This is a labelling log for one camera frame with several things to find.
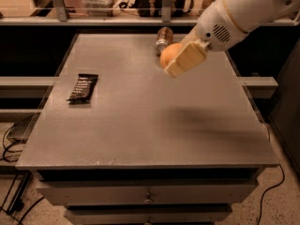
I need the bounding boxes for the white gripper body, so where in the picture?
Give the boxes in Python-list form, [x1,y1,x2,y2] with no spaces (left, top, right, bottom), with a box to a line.
[195,0,248,52]

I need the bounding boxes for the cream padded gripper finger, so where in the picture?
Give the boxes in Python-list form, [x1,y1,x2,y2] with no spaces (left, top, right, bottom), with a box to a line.
[180,29,198,45]
[163,41,207,78]

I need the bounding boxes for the orange fruit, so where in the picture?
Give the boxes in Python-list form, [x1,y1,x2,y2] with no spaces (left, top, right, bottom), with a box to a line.
[159,43,182,68]

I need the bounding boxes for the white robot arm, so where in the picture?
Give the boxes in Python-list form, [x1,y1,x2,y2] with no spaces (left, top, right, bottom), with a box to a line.
[160,0,300,78]

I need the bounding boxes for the black rxbar chocolate wrapper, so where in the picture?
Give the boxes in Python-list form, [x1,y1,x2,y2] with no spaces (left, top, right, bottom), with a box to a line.
[67,73,98,104]

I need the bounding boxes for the brown soda can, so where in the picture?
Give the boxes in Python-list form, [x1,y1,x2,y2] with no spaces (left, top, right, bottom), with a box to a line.
[156,27,173,55]

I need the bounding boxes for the dark backpack on shelf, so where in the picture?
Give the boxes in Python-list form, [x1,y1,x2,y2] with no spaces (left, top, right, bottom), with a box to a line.
[131,0,194,17]

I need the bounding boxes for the grey upper drawer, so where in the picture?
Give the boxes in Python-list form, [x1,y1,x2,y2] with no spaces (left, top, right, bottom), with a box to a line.
[37,180,258,206]

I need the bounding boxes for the grey drawer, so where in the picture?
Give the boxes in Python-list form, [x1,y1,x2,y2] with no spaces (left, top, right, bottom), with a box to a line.
[65,205,232,225]
[37,180,258,206]

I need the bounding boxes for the grey lower drawer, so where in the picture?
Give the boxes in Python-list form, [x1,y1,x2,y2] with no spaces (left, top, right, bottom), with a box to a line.
[65,205,232,225]

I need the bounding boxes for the black cable on right floor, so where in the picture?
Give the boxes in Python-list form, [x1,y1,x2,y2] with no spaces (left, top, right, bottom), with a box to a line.
[254,162,286,225]

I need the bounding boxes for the black cables on left floor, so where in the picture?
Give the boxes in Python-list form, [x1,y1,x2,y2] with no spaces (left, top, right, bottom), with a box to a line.
[0,114,45,225]

